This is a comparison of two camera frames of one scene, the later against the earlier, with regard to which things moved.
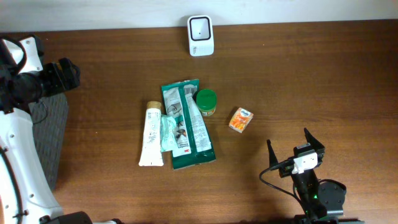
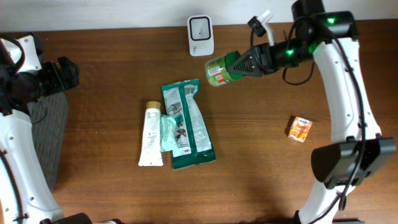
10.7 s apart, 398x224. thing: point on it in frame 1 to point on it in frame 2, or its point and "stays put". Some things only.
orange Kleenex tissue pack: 240,119 to 300,129
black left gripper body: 51,81 stays put
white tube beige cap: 151,153 stays put
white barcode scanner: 200,29 stays put
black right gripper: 318,147 to 261,60
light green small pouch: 168,133 stays put
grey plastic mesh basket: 50,115 stays put
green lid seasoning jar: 206,100 to 216,69
